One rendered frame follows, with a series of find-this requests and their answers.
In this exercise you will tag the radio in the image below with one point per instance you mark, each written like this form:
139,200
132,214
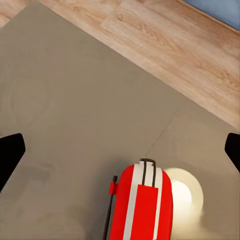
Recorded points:
144,208

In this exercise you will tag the coffee table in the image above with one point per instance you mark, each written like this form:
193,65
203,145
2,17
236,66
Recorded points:
86,113

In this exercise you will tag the sofa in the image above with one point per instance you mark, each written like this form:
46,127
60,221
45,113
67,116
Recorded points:
224,12

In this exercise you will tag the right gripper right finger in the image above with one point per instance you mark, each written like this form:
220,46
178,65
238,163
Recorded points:
232,148

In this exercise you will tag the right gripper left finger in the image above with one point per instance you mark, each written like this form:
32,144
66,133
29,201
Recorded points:
12,148

